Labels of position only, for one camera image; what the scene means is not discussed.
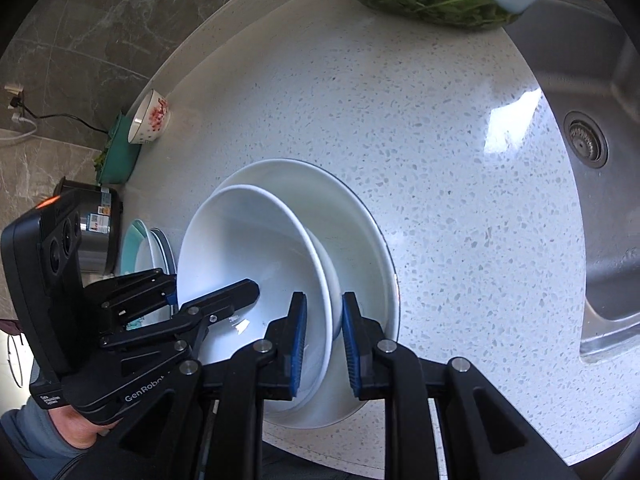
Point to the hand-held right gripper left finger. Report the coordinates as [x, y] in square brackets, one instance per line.
[299, 345]

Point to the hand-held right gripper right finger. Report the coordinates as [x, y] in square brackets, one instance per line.
[350, 351]

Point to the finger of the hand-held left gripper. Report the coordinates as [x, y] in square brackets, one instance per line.
[145, 285]
[235, 295]

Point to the teal floral plate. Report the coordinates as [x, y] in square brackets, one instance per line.
[129, 250]

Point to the white ceramic bowl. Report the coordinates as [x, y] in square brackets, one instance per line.
[240, 245]
[327, 280]
[360, 220]

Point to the person's left forearm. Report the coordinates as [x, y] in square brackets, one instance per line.
[30, 430]

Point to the person's left hand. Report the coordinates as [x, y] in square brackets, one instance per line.
[82, 427]

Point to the grey-rimmed white plate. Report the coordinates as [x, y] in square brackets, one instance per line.
[167, 255]

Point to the black rice cooker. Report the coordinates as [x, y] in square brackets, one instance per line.
[92, 230]

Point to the teal plastic colander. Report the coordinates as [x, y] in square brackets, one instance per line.
[120, 160]

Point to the green leafy vegetables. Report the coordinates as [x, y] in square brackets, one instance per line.
[100, 162]

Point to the large brown-rimmed floral bowl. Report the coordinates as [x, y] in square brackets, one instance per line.
[150, 117]

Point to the stainless steel sink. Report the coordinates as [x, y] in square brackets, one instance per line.
[615, 210]

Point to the sink drain strainer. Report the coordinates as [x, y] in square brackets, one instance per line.
[586, 139]

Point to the wall socket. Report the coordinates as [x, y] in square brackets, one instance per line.
[14, 94]

